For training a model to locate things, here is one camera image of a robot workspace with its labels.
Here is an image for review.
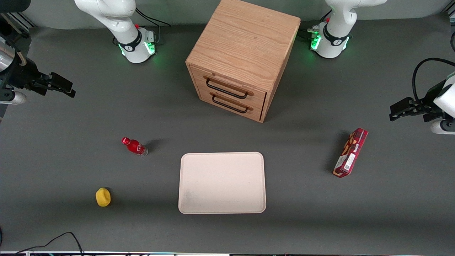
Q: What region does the red plastic bottle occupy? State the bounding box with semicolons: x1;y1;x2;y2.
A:
122;137;149;156

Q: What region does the thin black table cable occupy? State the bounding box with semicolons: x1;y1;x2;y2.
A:
14;231;85;256

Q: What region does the red snack box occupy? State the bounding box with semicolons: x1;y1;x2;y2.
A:
333;127;369;178

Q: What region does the brown wooden handle backplate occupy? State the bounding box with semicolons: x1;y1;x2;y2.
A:
209;91;254;111
203;75;255;97

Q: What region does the wooden drawer cabinet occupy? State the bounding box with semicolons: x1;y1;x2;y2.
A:
185;0;301;123

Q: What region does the black metal drawer handle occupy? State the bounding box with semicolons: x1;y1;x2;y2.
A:
212;94;250;114
206;78;248;100

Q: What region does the wooden drawer front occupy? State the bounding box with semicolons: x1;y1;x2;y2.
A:
190;65;267;107
194;84;266;122

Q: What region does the cream rectangular tray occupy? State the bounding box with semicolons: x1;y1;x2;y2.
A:
178;152;267;214

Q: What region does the yellow plastic lemon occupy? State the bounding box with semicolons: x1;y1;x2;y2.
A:
95;187;111;207

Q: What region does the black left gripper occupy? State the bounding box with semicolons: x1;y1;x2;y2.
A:
389;80;448;122

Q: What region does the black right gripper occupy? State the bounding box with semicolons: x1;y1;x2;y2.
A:
4;57;76;98

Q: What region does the black rounded device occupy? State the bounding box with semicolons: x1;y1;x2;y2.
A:
0;0;31;13

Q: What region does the aluminium frame profile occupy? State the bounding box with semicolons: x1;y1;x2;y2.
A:
0;12;37;34

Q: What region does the black arm base cable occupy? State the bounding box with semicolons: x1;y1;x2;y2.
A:
134;7;172;45
297;10;333;42

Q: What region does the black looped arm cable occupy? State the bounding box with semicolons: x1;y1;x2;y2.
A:
412;58;455;106

